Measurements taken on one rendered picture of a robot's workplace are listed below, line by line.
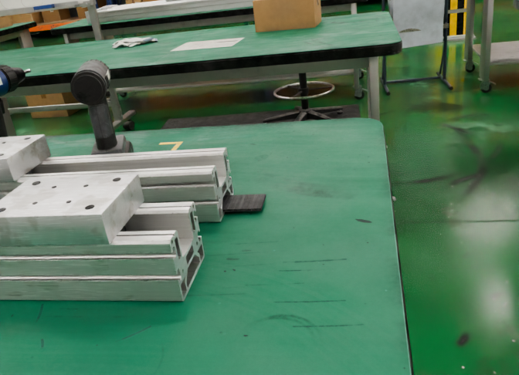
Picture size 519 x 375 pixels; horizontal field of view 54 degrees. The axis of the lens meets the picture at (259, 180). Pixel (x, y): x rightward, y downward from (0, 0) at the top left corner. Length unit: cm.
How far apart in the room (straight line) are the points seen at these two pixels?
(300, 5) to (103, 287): 209
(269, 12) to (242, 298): 211
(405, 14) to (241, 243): 352
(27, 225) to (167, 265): 17
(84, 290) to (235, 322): 20
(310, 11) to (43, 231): 209
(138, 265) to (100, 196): 10
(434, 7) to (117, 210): 369
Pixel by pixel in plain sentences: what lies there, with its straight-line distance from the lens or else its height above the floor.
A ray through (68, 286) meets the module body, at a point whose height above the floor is 80.
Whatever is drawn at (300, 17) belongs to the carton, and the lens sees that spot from 258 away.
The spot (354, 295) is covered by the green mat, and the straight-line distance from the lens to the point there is 60.
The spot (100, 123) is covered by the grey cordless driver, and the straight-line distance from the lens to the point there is 97.
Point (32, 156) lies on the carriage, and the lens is 92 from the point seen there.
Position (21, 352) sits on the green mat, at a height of 78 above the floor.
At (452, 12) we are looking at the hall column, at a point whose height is 29.
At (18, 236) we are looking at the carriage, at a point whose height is 88.
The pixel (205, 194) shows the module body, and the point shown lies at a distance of 76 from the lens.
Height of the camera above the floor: 115
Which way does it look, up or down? 24 degrees down
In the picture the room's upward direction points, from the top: 8 degrees counter-clockwise
